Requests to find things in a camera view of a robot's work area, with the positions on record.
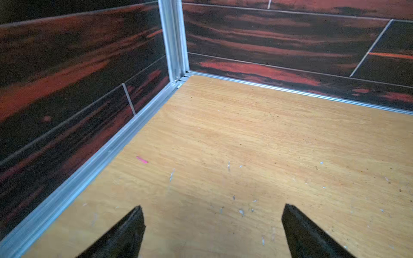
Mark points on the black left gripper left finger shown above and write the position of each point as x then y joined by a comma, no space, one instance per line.
123,240

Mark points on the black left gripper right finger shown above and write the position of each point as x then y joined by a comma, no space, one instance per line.
306,240

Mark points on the pink tape scrap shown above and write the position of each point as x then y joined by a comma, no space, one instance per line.
142,160

